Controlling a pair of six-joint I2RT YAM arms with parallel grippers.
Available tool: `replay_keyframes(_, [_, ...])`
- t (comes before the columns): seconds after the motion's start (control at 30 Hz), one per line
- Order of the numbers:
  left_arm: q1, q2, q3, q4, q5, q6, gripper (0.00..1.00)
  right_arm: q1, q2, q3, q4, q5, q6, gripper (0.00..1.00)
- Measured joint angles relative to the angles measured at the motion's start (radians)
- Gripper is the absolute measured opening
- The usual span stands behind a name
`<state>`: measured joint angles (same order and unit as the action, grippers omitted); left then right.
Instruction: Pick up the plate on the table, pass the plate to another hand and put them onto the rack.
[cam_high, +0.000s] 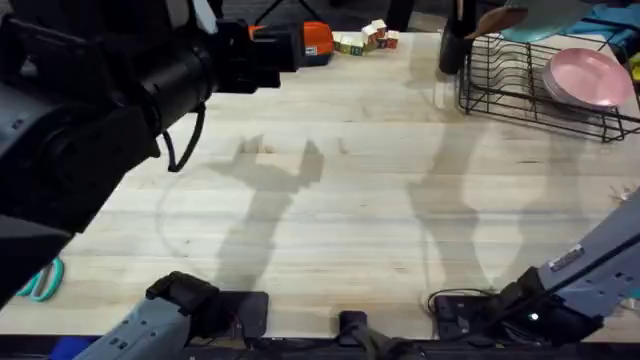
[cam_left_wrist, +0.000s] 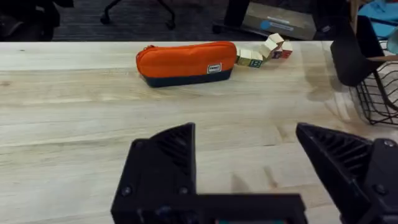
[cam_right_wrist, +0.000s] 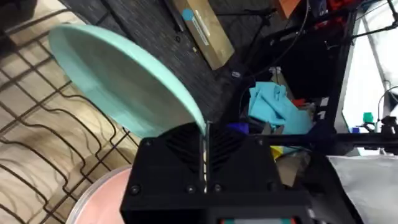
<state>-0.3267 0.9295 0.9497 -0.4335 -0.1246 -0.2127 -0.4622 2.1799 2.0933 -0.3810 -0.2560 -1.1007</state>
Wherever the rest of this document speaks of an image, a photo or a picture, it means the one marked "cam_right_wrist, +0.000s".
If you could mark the mint green plate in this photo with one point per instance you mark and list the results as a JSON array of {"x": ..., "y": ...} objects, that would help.
[{"x": 124, "y": 81}]

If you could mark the white plastic sheet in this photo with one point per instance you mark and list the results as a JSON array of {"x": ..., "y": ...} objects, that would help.
[{"x": 370, "y": 186}]

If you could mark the turquoise cloth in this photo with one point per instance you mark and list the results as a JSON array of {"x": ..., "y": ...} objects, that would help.
[{"x": 273, "y": 109}]

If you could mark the orange box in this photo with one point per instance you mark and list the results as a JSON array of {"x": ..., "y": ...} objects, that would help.
[{"x": 287, "y": 7}]

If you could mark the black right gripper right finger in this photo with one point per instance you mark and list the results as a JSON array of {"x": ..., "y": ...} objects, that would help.
[{"x": 239, "y": 161}]

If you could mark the long cardboard box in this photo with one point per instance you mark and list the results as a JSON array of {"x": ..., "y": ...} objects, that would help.
[{"x": 205, "y": 31}]

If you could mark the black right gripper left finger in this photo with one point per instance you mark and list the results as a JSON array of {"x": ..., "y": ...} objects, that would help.
[{"x": 174, "y": 161}]

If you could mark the pink plate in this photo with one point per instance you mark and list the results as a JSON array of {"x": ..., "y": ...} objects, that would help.
[{"x": 102, "y": 202}]

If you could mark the black metal frame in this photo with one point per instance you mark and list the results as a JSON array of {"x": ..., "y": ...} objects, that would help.
[{"x": 339, "y": 93}]

